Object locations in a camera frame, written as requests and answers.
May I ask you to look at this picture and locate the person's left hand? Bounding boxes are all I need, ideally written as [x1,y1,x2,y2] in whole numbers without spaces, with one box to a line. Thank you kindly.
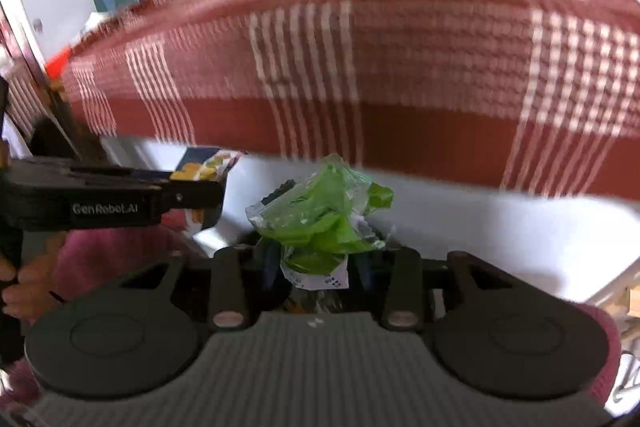
[1,232,66,321]

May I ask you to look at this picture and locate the white blue tube wrapper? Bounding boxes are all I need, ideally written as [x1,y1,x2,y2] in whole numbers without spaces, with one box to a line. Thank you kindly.
[280,259,349,291]

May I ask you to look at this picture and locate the green plastic wrapper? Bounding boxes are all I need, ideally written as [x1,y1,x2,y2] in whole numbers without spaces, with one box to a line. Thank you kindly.
[246,155,394,275]

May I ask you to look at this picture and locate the macaron snack packet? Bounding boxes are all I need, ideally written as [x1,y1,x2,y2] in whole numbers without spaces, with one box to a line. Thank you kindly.
[165,147,242,235]

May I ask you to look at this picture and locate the pink sweater sleeve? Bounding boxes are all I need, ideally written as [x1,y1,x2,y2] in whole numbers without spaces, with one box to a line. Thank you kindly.
[0,210,212,408]

